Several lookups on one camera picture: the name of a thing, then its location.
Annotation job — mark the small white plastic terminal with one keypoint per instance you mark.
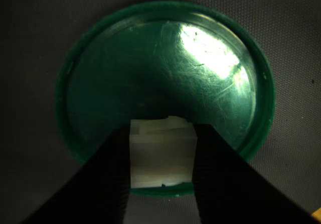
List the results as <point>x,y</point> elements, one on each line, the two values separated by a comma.
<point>163,153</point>

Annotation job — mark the round green lid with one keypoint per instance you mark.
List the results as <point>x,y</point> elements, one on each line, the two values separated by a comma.
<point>125,70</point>

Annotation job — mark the dark grey mat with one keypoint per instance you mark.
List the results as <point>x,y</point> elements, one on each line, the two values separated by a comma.
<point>30,58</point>

